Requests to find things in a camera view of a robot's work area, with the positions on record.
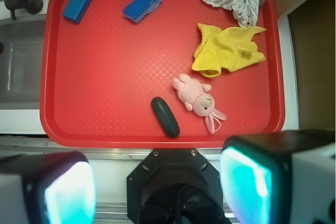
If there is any brown cardboard panel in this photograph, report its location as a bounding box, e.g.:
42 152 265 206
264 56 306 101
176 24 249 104
288 0 335 131

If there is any blue sponge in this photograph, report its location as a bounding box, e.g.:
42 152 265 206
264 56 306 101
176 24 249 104
122 0 163 24

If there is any yellow knitted cloth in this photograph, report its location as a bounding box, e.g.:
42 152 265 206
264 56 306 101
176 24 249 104
191 23 266 78

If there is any blue rectangular block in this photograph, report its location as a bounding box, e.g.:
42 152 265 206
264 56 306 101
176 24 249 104
62 0 92 24

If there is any pink plush bunny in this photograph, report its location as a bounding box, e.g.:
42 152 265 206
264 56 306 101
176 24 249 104
172 73 227 134

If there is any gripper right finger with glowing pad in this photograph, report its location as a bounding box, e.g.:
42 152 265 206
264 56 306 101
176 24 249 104
219 130 335 223

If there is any dark green toy cucumber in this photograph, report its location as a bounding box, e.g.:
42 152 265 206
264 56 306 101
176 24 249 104
151 97 180 138

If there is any grey sink basin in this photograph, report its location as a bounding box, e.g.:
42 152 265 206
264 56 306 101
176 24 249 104
1 15 46 110

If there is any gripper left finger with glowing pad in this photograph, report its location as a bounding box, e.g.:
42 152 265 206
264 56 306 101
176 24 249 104
1 151 97 223

